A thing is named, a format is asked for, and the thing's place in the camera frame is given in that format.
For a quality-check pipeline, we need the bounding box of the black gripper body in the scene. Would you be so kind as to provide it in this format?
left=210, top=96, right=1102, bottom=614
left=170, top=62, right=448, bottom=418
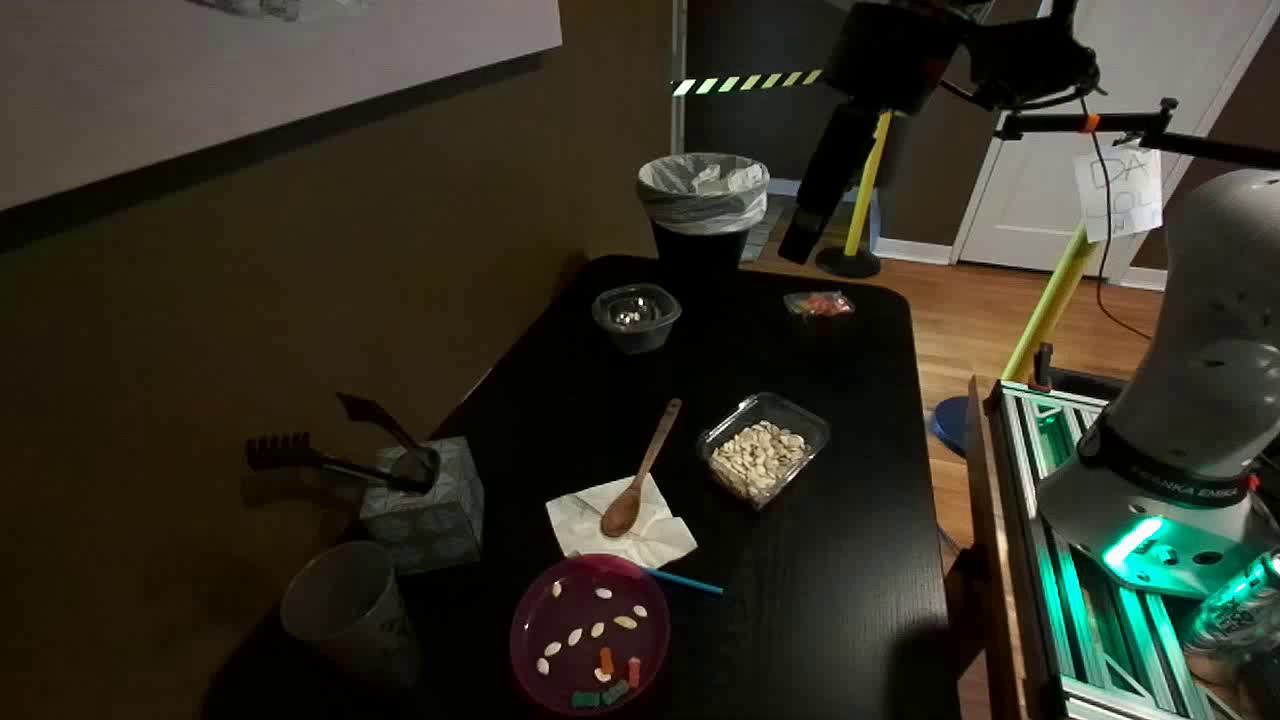
left=820, top=0, right=973, bottom=122

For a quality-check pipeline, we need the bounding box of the blue straw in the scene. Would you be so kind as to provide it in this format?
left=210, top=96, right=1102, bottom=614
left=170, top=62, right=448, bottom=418
left=648, top=566, right=729, bottom=599

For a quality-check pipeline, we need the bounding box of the pink plate with food bits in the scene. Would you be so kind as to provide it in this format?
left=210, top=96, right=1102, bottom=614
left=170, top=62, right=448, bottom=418
left=506, top=553, right=678, bottom=720

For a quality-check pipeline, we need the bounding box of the yellow stanchion pole black base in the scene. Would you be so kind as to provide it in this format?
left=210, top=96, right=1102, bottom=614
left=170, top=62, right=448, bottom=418
left=817, top=109, right=900, bottom=279

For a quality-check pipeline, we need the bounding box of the small colourful candy packet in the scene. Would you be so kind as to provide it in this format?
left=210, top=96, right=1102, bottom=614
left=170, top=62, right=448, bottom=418
left=782, top=283, right=859, bottom=325

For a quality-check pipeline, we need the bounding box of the black bin with white bag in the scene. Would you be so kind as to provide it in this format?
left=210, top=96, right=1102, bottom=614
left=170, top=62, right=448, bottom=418
left=633, top=147, right=775, bottom=299

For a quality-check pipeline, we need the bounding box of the yellow black striped barrier tape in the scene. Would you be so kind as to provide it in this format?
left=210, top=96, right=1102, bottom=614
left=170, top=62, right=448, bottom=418
left=667, top=63, right=830, bottom=104

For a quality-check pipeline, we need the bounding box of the dark small bowl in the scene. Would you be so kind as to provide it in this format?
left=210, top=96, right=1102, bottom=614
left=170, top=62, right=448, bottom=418
left=588, top=279, right=688, bottom=362

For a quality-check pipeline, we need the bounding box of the white door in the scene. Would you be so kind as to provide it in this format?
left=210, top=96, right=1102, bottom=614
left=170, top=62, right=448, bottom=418
left=951, top=0, right=1280, bottom=283

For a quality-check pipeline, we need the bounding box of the yellow slanted pole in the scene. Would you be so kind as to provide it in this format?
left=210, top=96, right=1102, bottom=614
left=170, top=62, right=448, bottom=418
left=998, top=229, right=1106, bottom=390

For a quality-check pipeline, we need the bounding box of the clear container with cereal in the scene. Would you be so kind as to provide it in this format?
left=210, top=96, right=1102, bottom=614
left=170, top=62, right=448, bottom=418
left=695, top=390, right=837, bottom=514

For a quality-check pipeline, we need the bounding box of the blue round floor base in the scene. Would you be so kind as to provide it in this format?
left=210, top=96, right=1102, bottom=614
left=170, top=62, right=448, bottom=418
left=929, top=391, right=994, bottom=466

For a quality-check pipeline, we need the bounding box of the white paper sheet on door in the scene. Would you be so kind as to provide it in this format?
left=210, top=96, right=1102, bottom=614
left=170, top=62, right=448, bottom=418
left=1072, top=136, right=1167, bottom=248

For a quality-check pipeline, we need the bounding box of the wooden spoon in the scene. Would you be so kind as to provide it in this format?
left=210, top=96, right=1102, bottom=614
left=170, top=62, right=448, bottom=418
left=597, top=397, right=688, bottom=545

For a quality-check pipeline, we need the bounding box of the white paper napkin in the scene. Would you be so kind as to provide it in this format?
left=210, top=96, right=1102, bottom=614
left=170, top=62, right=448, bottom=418
left=541, top=472, right=703, bottom=577

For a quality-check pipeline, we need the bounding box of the dark spatula utensil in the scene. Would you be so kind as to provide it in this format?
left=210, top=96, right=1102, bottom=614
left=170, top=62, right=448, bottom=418
left=332, top=390, right=443, bottom=479

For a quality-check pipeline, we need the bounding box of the white utensil holder box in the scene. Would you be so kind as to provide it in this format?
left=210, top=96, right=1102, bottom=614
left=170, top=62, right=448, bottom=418
left=356, top=434, right=489, bottom=577

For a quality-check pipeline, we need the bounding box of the dark brush utensil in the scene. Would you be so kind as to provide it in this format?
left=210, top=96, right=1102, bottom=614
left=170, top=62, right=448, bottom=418
left=245, top=430, right=428, bottom=496

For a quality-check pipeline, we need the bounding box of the white paper cup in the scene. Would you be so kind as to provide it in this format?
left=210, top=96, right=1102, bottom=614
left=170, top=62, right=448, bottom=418
left=275, top=538, right=423, bottom=697

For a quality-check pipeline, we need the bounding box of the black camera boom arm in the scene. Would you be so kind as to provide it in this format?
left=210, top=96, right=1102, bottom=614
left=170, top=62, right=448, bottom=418
left=990, top=96, right=1280, bottom=175

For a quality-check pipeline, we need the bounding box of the white wall board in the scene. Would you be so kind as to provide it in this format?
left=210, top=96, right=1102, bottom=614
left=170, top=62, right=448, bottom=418
left=0, top=0, right=568, bottom=217

